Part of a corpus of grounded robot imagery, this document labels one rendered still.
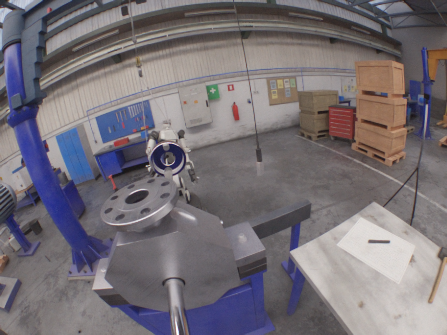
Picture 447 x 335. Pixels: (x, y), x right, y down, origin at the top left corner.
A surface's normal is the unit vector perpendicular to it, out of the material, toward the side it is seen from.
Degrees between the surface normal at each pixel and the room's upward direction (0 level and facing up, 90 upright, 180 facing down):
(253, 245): 0
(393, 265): 0
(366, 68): 90
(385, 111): 90
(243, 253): 0
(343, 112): 90
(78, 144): 90
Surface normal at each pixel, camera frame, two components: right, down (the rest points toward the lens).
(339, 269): -0.17, -0.90
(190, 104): 0.25, 0.36
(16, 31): 0.88, 0.04
